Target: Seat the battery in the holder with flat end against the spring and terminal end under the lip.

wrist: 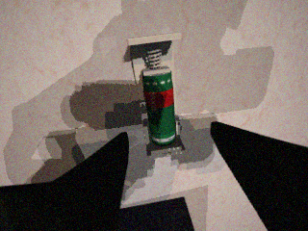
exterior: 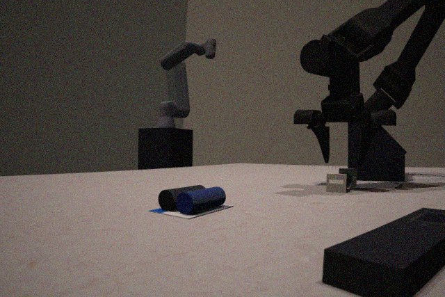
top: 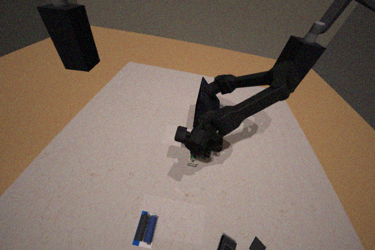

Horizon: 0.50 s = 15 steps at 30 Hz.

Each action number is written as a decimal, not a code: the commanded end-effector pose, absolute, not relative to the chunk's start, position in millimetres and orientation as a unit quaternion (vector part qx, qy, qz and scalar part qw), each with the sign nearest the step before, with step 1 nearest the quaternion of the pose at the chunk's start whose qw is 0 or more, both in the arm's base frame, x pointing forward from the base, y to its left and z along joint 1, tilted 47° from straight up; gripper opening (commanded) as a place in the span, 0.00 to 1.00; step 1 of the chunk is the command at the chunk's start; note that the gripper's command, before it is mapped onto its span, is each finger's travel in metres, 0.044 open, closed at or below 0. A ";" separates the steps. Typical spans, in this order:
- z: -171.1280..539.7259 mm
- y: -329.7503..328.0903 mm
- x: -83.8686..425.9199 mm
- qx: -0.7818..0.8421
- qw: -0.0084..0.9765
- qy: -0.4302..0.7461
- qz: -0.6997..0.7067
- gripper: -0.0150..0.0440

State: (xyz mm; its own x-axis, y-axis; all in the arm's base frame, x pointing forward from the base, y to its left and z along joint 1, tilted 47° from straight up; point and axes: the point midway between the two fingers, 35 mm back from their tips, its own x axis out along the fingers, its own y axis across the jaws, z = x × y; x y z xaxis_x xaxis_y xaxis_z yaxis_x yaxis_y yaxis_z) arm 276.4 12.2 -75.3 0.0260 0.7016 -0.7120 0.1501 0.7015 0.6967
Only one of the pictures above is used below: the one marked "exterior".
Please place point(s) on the green and red battery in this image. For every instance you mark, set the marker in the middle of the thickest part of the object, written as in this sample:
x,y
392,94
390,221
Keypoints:
x,y
349,177

